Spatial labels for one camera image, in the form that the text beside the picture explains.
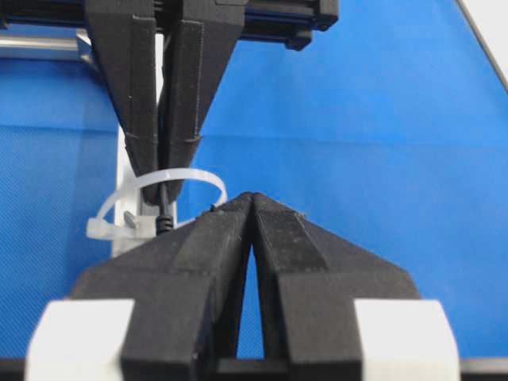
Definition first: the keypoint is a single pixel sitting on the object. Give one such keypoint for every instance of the left gripper black opposite finger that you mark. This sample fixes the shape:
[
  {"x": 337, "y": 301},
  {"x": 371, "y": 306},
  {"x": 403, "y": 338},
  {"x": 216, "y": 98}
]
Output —
[{"x": 123, "y": 37}]

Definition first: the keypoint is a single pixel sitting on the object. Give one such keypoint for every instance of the aluminium extrusion frame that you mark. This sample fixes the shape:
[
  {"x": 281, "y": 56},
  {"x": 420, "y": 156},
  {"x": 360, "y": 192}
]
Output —
[{"x": 485, "y": 18}]

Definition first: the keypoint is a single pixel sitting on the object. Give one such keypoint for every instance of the white zip tie loop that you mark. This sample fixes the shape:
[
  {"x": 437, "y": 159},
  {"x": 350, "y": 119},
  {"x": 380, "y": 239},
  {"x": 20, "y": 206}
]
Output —
[{"x": 99, "y": 229}]

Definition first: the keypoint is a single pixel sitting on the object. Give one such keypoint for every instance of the blue cloth mat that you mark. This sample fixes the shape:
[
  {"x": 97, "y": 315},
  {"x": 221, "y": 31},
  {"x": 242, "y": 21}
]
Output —
[{"x": 389, "y": 130}]

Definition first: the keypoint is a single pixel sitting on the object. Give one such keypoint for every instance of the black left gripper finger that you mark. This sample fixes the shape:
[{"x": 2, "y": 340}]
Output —
[
  {"x": 308, "y": 279},
  {"x": 187, "y": 286}
]

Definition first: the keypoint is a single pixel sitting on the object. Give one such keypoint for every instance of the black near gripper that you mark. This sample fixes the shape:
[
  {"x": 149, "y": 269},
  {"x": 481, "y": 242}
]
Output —
[{"x": 200, "y": 38}]

